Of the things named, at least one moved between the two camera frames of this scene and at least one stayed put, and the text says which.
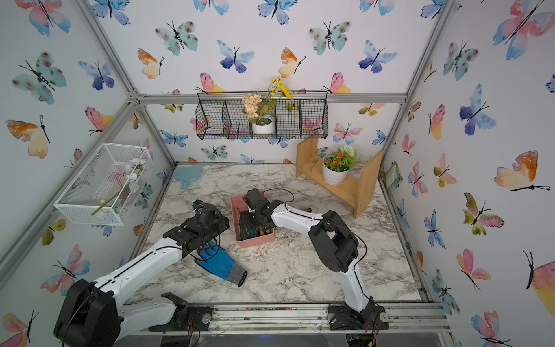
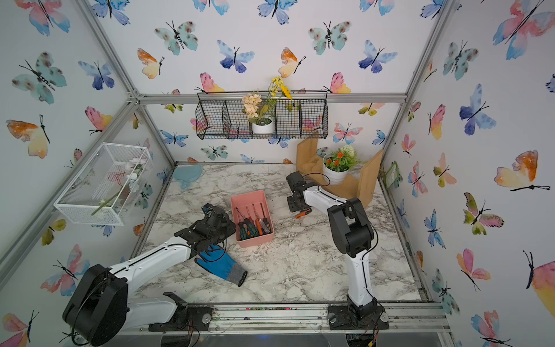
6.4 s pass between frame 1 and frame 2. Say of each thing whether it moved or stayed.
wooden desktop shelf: stayed
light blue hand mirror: stayed
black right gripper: moved
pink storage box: stayed
